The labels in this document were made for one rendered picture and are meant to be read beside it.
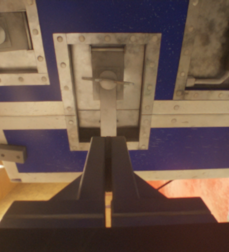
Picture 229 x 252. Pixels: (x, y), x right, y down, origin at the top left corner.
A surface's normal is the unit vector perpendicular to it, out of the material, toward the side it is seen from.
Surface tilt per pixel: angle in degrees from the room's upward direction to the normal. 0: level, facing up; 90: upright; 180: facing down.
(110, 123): 90
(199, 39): 90
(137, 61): 90
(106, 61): 90
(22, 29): 120
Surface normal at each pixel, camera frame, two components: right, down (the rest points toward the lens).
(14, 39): 0.52, 0.45
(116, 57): 0.03, 0.30
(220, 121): 0.03, 0.52
